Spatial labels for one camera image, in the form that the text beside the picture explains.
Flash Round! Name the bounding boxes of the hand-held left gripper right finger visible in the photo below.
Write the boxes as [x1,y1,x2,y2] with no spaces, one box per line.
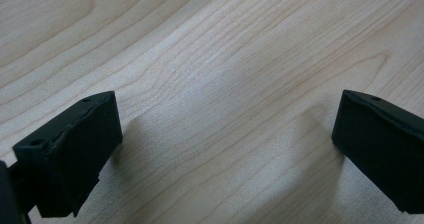
[331,89,424,215]

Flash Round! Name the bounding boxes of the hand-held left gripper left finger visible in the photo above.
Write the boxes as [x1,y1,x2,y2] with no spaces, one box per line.
[12,90,124,218]

